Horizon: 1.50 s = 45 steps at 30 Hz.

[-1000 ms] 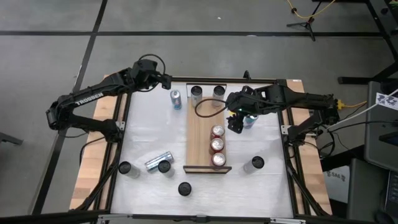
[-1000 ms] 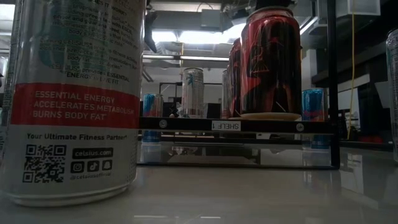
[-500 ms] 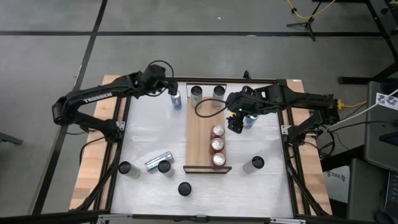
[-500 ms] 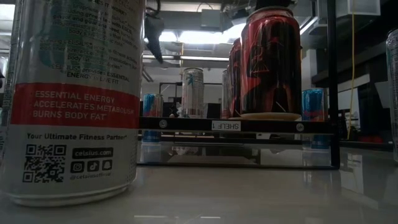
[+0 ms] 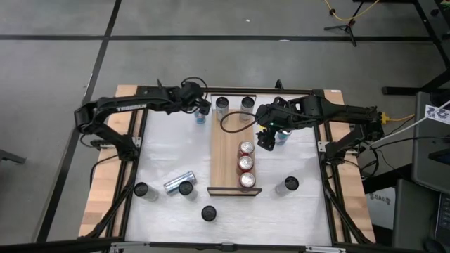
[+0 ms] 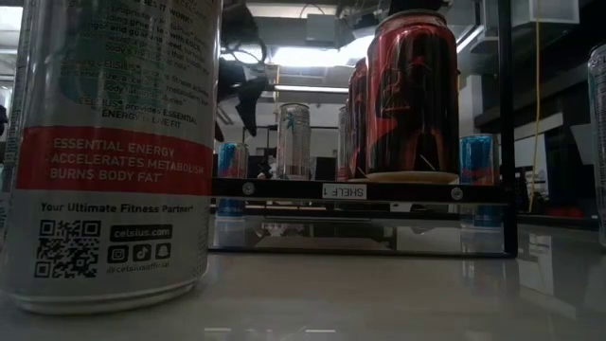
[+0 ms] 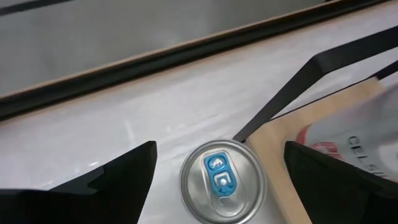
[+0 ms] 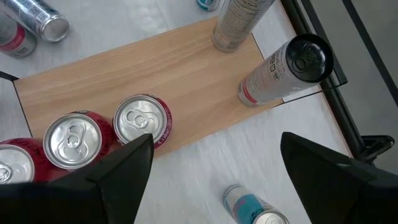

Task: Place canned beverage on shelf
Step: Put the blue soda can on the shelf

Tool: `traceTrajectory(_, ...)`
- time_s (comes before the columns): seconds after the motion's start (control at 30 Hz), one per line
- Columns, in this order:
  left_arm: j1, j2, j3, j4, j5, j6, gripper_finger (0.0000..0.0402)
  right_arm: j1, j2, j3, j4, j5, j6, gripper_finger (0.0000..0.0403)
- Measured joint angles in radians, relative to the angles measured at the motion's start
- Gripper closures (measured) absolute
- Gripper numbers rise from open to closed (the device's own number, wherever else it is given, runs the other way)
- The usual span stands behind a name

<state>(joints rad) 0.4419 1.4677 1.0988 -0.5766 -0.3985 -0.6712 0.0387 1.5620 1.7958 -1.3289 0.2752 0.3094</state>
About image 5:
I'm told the grey computer case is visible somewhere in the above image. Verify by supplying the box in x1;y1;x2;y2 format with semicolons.
411;91;450;195

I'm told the black aluminium table frame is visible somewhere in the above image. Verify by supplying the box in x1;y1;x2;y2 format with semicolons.
80;84;377;247

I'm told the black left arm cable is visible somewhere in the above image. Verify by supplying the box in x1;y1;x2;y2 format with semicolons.
180;76;209;94

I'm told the yellow extension cord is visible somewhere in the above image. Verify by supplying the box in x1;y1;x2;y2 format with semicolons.
380;111;416;124

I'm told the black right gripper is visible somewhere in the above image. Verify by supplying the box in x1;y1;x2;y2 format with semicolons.
255;98;293;151

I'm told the wooden tray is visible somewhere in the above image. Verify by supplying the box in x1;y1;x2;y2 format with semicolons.
207;93;263;197

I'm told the grey cabinet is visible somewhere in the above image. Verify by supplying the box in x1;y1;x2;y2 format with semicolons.
392;178;442;251

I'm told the black tripod stand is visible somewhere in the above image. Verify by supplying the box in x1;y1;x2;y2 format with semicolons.
323;0;366;48

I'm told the yellow floor cable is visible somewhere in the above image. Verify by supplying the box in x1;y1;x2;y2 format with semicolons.
322;0;381;22

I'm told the grey chair leg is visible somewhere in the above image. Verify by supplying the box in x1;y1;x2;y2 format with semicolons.
0;148;27;165

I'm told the red Coca-Cola can white script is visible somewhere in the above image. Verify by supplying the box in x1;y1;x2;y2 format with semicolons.
238;155;255;173

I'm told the white cable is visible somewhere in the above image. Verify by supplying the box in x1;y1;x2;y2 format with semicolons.
371;100;450;145

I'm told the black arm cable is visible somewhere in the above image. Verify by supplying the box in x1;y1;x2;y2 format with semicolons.
219;110;260;134
180;76;209;94

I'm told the red Coca-Cola can black print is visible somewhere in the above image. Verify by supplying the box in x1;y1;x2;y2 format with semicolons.
238;140;255;157
238;171;257;189

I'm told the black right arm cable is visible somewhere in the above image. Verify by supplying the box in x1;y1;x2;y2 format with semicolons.
219;110;260;134

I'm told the black desk frame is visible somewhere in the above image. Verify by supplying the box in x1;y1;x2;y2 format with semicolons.
381;0;450;96

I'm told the white Celsius can black lid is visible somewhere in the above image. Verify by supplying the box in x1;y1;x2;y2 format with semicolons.
240;96;255;123
178;180;198;202
134;181;160;202
215;96;230;122
201;205;218;222
274;176;300;197

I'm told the dark electronic device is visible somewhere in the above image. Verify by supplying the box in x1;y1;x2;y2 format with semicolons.
434;192;450;249

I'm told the white paper tag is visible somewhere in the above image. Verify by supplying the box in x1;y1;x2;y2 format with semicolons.
424;103;450;127

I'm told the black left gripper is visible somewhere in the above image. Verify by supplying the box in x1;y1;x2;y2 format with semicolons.
174;81;212;116

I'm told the black gantry beam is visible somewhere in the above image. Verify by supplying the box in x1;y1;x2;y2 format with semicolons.
0;237;450;253

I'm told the white cardboard box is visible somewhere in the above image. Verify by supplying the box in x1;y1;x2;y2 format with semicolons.
366;187;397;230

